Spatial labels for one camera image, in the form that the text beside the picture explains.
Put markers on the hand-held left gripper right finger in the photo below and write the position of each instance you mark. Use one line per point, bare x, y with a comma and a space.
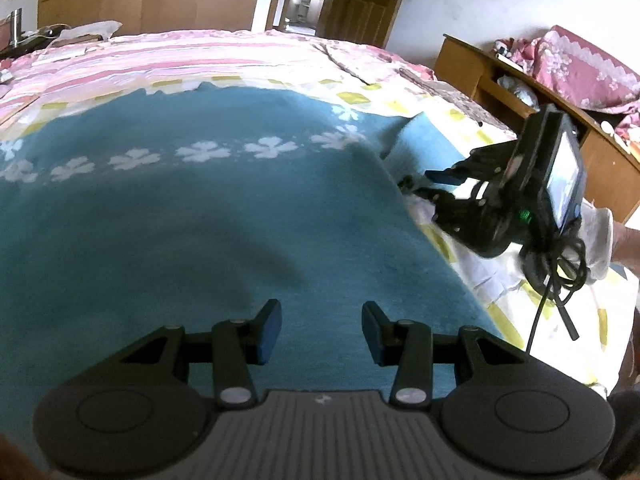
375, 335

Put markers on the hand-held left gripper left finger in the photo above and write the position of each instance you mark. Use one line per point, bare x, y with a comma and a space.
267, 332

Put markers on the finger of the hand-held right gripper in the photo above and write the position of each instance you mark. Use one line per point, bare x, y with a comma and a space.
457, 210
442, 176

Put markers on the teal fleece flower-print garment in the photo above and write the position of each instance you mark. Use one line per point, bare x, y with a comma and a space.
200, 240

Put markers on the person's right forearm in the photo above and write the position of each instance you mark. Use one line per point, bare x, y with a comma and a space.
627, 245

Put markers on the person's right hand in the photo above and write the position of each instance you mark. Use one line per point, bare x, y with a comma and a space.
599, 245

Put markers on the wooden bedside desk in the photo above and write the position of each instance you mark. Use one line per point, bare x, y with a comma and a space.
605, 160

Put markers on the grey patterned cloth strip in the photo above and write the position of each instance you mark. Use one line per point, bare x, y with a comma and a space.
450, 95

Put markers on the white crumpled bag in desk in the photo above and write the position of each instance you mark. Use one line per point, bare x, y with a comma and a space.
520, 91

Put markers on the pink floral pillow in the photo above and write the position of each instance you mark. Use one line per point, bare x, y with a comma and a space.
585, 70

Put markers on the pink floral bed cloth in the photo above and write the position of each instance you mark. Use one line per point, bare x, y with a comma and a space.
365, 60

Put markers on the brown wooden door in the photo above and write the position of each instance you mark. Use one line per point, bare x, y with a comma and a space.
367, 2

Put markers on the pink striped quilt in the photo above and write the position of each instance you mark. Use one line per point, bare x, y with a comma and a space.
175, 57

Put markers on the white plastic bag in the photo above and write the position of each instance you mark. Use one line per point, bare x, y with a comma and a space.
87, 31

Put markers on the metal thermos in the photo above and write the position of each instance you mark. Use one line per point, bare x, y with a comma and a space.
17, 25

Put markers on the pink box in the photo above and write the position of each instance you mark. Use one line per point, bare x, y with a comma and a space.
4, 35

